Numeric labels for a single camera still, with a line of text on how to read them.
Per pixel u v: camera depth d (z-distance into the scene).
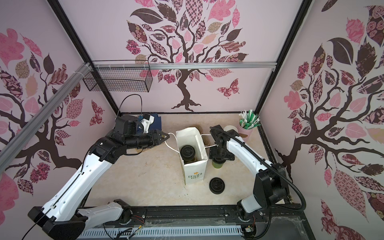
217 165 0.85
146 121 0.61
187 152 0.83
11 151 0.50
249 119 0.95
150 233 0.70
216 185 0.82
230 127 0.92
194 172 0.72
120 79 1.22
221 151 0.70
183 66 0.92
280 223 0.72
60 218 0.37
